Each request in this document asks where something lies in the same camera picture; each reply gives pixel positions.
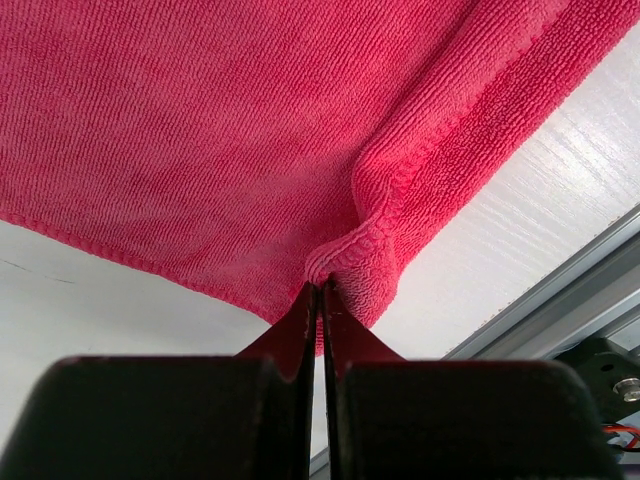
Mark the pink towel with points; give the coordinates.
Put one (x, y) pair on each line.
(244, 148)

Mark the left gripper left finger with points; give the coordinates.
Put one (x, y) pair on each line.
(246, 416)

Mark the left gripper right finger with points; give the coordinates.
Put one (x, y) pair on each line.
(392, 418)

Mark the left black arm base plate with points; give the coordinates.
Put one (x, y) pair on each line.
(611, 375)

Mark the aluminium rail frame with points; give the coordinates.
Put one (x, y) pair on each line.
(581, 299)

